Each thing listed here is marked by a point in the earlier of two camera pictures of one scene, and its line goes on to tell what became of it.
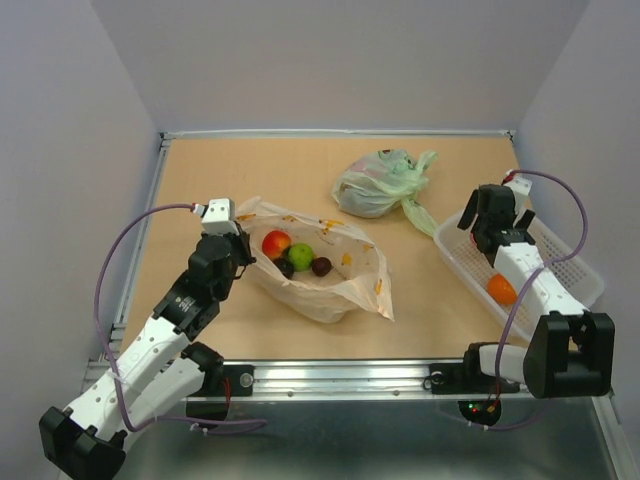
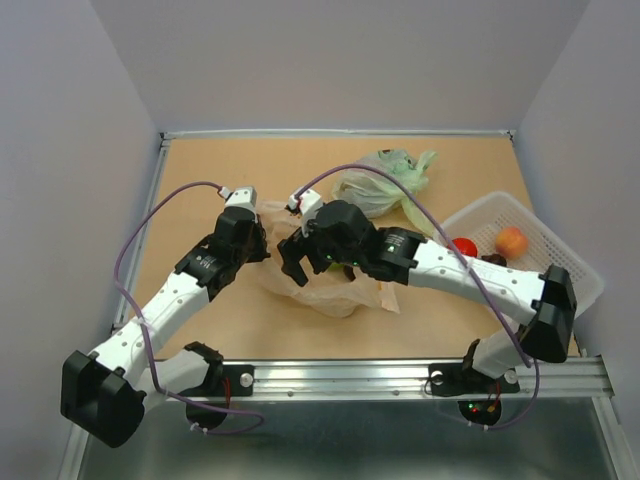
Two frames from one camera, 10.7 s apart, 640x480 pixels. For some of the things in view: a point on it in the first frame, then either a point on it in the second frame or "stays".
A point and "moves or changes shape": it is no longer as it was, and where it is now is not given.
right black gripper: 470,212 to 294,249
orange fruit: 501,289 moves or changes shape
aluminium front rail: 335,381 stays
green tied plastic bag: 375,184 stays
